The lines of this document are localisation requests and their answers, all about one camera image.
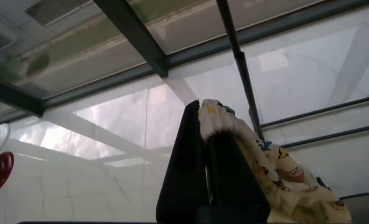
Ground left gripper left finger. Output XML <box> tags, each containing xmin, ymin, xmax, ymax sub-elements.
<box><xmin>156</xmin><ymin>100</ymin><xmax>208</xmax><ymax>223</ymax></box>

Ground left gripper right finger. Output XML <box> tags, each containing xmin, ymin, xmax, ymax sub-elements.
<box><xmin>207</xmin><ymin>131</ymin><xmax>271</xmax><ymax>223</ymax></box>

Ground cream printed garment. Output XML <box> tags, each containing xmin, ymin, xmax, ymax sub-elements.
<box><xmin>198</xmin><ymin>98</ymin><xmax>353</xmax><ymax>223</ymax></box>

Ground black clothes rack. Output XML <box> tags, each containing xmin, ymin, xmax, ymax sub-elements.
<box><xmin>215</xmin><ymin>0</ymin><xmax>369</xmax><ymax>200</ymax></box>

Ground window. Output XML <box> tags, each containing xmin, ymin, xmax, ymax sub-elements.
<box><xmin>0</xmin><ymin>0</ymin><xmax>369</xmax><ymax>130</ymax></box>

